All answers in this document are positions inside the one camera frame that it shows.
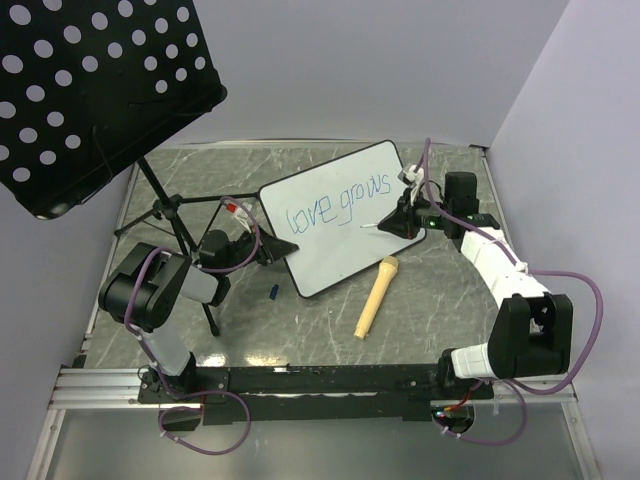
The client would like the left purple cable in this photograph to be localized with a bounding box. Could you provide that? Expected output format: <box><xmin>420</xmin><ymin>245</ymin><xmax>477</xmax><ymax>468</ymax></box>
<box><xmin>122</xmin><ymin>198</ymin><xmax>265</xmax><ymax>455</ymax></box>

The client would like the black perforated music stand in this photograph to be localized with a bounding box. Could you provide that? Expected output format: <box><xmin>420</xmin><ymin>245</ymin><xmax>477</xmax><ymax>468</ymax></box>
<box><xmin>0</xmin><ymin>0</ymin><xmax>229</xmax><ymax>338</ymax></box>

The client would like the aluminium rail frame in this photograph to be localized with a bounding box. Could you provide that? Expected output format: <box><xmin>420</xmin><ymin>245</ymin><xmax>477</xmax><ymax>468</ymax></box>
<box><xmin>50</xmin><ymin>141</ymin><xmax>585</xmax><ymax>479</ymax></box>

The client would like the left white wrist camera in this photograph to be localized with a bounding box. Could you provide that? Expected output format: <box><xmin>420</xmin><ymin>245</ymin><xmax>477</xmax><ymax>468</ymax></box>
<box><xmin>224</xmin><ymin>202</ymin><xmax>254</xmax><ymax>232</ymax></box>

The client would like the purple cable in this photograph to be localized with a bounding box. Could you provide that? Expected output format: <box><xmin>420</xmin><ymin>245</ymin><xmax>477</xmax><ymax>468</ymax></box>
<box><xmin>417</xmin><ymin>138</ymin><xmax>605</xmax><ymax>445</ymax></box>
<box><xmin>122</xmin><ymin>198</ymin><xmax>265</xmax><ymax>455</ymax></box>

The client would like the blue marker cap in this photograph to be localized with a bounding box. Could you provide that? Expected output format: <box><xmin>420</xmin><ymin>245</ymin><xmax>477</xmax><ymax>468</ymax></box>
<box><xmin>269</xmin><ymin>284</ymin><xmax>279</xmax><ymax>300</ymax></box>

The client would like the white whiteboard black frame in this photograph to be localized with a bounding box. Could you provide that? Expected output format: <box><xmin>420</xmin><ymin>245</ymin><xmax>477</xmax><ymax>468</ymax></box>
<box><xmin>259</xmin><ymin>140</ymin><xmax>426</xmax><ymax>298</ymax></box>

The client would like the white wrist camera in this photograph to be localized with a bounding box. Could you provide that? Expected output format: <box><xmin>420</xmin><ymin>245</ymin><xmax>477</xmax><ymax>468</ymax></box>
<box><xmin>398</xmin><ymin>164</ymin><xmax>424</xmax><ymax>206</ymax></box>
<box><xmin>224</xmin><ymin>202</ymin><xmax>254</xmax><ymax>232</ymax></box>

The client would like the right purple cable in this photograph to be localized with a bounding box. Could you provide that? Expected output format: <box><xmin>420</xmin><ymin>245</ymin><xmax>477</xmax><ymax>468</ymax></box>
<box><xmin>417</xmin><ymin>138</ymin><xmax>605</xmax><ymax>445</ymax></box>

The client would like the beige toy microphone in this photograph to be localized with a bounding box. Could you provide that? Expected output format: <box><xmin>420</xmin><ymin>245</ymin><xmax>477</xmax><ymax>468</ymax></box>
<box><xmin>354</xmin><ymin>256</ymin><xmax>399</xmax><ymax>340</ymax></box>

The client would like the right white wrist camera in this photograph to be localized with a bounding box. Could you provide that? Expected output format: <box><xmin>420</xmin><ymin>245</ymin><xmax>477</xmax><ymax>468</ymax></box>
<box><xmin>398</xmin><ymin>164</ymin><xmax>424</xmax><ymax>206</ymax></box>

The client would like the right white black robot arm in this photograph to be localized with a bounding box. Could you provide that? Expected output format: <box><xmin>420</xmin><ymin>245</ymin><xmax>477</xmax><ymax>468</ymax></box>
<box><xmin>377</xmin><ymin>165</ymin><xmax>573</xmax><ymax>398</ymax></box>

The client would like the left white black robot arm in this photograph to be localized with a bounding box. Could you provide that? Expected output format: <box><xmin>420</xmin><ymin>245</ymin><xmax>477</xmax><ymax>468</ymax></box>
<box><xmin>98</xmin><ymin>228</ymin><xmax>299</xmax><ymax>402</ymax></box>

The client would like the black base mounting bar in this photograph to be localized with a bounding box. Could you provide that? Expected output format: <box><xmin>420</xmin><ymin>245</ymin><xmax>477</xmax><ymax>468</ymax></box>
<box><xmin>138</xmin><ymin>359</ymin><xmax>494</xmax><ymax>425</ymax></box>

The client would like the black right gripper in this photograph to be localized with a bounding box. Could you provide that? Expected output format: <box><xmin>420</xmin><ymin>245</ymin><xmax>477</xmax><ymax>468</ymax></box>
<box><xmin>377</xmin><ymin>188</ymin><xmax>452</xmax><ymax>240</ymax></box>

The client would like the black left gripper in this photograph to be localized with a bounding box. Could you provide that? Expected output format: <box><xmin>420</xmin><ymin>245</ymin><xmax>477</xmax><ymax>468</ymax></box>
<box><xmin>221</xmin><ymin>223</ymin><xmax>299</xmax><ymax>275</ymax></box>

